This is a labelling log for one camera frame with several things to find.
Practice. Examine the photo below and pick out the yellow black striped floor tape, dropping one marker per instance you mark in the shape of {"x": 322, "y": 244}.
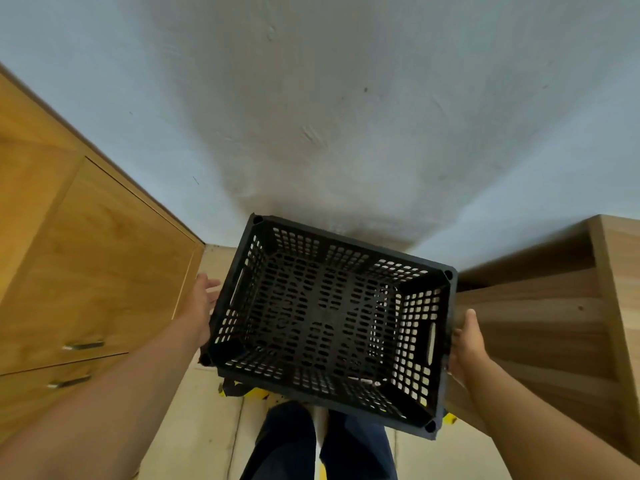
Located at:
{"x": 260, "y": 393}

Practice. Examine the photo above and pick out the person's right hand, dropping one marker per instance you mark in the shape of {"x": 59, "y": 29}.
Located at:
{"x": 470, "y": 347}

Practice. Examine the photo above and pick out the person's left hand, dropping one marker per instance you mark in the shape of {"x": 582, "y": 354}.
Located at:
{"x": 200, "y": 309}

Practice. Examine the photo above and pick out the person's right forearm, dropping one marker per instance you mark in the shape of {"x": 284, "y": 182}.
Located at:
{"x": 545, "y": 429}

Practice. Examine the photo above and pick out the person's left forearm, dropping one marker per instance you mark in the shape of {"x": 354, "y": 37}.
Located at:
{"x": 100, "y": 409}

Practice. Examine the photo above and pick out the person's blue jeans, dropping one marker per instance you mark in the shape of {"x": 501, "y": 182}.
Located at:
{"x": 285, "y": 444}

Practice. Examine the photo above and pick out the light oak wooden cabinet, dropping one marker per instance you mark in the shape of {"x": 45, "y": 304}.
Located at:
{"x": 100, "y": 254}

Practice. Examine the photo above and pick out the brown striped wooden desk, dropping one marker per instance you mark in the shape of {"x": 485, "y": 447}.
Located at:
{"x": 550, "y": 319}

